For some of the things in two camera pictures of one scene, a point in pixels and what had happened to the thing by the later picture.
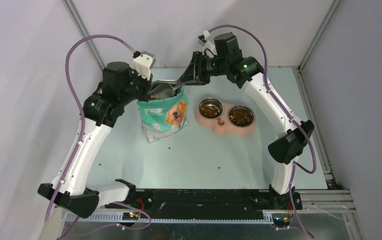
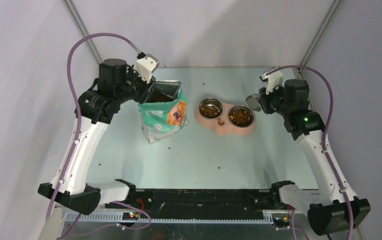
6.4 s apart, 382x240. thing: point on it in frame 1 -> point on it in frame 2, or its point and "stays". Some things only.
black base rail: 208,201 stays
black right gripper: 195,71 -> 265,98
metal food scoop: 164,89 -> 254,101
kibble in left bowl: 209,112 stays
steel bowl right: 241,116 stays
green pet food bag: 164,117 stays
